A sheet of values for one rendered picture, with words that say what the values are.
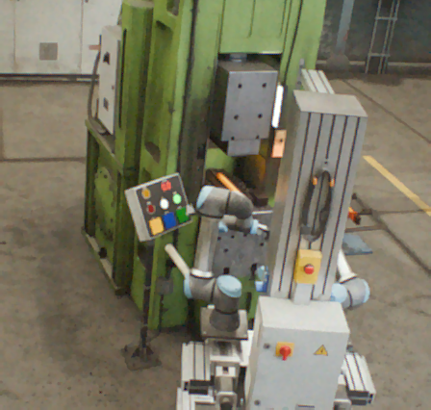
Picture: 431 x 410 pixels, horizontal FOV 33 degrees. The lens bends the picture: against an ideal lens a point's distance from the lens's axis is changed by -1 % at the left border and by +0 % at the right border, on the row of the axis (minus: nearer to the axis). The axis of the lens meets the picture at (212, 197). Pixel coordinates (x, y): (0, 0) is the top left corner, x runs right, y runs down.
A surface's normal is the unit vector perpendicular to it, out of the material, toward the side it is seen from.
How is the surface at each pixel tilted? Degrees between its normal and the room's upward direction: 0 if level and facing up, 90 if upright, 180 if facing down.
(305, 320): 0
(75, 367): 0
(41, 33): 90
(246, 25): 90
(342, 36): 90
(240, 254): 90
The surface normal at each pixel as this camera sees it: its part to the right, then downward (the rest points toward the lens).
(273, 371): 0.03, 0.44
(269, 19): 0.40, 0.44
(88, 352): 0.11, -0.89
